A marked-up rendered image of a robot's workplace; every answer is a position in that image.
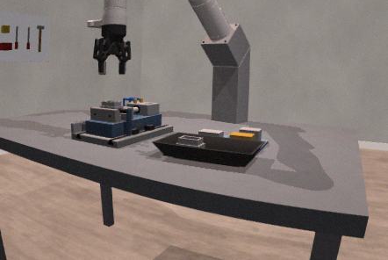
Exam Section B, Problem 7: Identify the orange rectangular block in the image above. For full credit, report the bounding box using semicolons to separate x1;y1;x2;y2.
229;132;255;140

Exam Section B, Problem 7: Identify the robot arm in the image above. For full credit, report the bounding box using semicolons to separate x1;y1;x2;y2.
87;0;231;40

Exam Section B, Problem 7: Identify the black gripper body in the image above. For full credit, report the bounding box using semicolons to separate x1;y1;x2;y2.
101;24;126;55

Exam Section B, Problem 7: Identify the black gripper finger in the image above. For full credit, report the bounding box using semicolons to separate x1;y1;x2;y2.
93;38;117;75
115;41;131;75

